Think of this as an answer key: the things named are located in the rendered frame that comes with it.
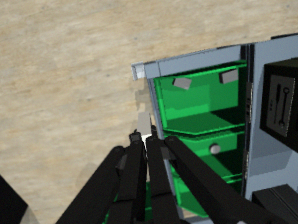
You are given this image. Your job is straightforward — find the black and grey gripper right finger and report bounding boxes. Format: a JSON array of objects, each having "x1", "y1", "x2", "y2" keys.
[{"x1": 144, "y1": 111, "x2": 289, "y2": 224}]

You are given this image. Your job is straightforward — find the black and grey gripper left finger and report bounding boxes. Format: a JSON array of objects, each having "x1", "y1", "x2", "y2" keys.
[{"x1": 55, "y1": 112, "x2": 148, "y2": 224}]

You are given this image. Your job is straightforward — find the green open-front bin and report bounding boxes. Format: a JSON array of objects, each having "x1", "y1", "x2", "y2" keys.
[
  {"x1": 171, "y1": 171, "x2": 242, "y2": 217},
  {"x1": 154, "y1": 60, "x2": 247, "y2": 135},
  {"x1": 163, "y1": 125, "x2": 245, "y2": 179},
  {"x1": 103, "y1": 181, "x2": 153, "y2": 224}
]

